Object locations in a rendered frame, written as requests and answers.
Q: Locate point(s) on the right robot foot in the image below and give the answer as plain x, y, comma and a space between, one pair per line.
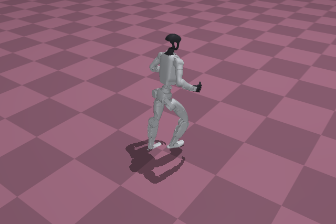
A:
177, 144

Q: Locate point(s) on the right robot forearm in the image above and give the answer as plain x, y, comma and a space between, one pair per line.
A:
187, 86

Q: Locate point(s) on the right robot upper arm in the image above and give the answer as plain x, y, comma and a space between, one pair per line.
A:
178, 63

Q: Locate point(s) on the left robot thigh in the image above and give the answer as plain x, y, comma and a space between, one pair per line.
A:
158, 109

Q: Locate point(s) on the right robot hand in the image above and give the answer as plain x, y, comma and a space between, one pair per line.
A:
198, 87

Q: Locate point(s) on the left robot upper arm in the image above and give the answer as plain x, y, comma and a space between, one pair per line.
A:
155, 62

